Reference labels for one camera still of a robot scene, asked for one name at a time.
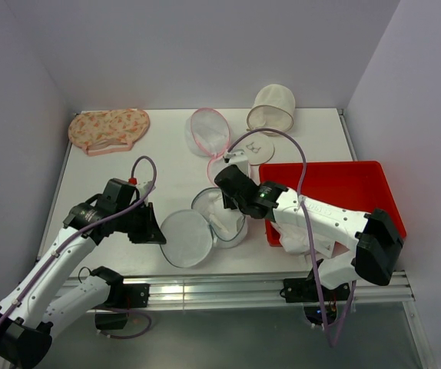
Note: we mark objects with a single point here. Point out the grey-trimmed white mesh laundry bag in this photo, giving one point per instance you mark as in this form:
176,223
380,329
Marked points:
190,239

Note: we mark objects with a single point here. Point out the white bra in tray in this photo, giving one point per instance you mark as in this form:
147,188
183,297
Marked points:
295,240

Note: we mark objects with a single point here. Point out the orange floral laundry bag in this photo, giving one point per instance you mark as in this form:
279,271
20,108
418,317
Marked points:
105,132

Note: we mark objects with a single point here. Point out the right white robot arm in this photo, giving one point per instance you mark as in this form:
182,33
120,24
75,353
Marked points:
344,245

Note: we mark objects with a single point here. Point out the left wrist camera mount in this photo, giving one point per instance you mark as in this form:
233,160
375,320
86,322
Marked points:
142,189

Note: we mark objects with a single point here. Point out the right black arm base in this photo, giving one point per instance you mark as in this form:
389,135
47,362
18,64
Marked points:
304,290

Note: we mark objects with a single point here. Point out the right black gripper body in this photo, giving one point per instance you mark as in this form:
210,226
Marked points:
232,203

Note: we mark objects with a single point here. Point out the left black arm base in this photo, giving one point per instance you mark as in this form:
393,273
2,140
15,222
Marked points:
123,309

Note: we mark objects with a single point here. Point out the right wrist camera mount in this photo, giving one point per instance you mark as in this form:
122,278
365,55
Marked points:
239,159

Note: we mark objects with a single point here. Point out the white bra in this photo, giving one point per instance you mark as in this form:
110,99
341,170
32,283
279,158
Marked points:
228,226
295,240

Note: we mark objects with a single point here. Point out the beige mesh laundry bag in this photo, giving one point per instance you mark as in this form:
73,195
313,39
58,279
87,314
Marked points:
273,107

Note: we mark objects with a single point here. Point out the pink-trimmed white mesh laundry bag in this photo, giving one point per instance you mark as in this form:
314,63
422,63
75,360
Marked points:
208,135

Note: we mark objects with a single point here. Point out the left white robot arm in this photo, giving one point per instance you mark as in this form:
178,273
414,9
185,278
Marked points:
32,316

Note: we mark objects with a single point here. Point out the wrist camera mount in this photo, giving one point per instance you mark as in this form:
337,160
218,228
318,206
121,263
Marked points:
239,159
142,189

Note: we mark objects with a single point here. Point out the aluminium mounting rail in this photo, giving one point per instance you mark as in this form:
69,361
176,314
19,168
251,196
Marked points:
231,291

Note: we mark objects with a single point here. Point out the red plastic tray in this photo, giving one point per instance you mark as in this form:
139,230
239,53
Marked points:
355,185

